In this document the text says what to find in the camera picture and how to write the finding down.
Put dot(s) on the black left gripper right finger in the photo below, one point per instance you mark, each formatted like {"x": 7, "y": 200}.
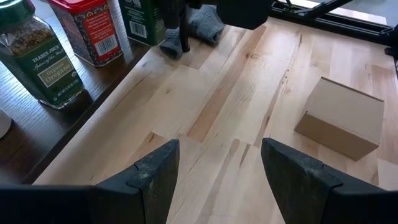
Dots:
{"x": 326, "y": 202}

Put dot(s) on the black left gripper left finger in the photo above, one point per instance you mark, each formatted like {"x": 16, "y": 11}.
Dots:
{"x": 93, "y": 205}

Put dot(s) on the small black box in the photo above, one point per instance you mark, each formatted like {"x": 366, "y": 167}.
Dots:
{"x": 143, "y": 25}

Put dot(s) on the oregano glass jar green lid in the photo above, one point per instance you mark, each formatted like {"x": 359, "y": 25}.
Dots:
{"x": 46, "y": 68}

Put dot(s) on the red smoked paprika tin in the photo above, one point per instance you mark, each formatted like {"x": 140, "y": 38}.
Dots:
{"x": 93, "y": 37}

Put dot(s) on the three-tier wood metal shelf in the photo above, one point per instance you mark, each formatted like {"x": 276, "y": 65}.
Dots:
{"x": 46, "y": 133}

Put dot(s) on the grey cloth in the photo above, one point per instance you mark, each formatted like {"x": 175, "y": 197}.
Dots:
{"x": 203, "y": 25}

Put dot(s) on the brown cardboard box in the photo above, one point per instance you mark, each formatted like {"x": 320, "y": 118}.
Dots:
{"x": 342, "y": 118}

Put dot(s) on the black aluminium table frame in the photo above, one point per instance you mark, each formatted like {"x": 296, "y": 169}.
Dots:
{"x": 342, "y": 25}

